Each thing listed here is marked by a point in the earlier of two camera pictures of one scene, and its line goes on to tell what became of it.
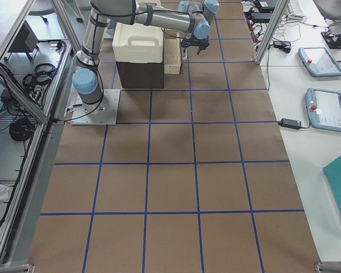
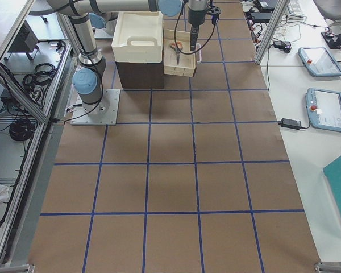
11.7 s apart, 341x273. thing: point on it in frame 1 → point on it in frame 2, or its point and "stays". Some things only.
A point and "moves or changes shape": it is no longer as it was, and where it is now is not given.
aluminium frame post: (281, 7) stays
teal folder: (339, 175) stays
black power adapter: (290, 123) stays
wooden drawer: (172, 54) moves or changes shape
